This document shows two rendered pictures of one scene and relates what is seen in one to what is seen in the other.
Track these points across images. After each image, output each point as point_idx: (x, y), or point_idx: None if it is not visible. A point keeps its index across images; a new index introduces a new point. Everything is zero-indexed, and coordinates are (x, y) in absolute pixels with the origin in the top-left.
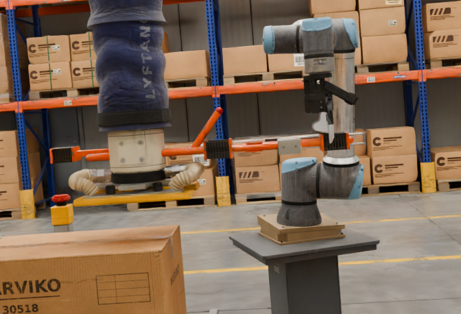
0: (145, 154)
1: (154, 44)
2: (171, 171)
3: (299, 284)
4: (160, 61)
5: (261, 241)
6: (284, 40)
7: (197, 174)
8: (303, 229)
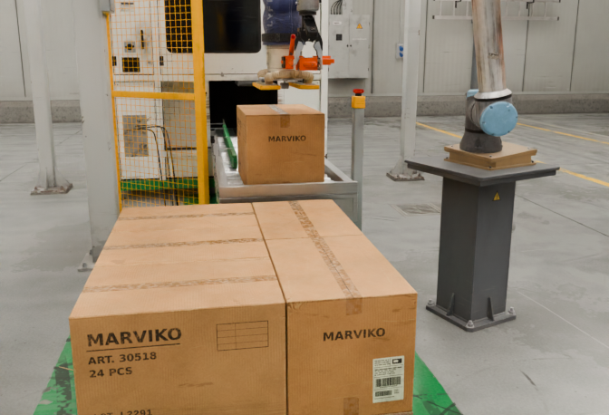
0: (270, 61)
1: None
2: None
3: (449, 197)
4: (277, 2)
5: None
6: None
7: (270, 75)
8: (459, 152)
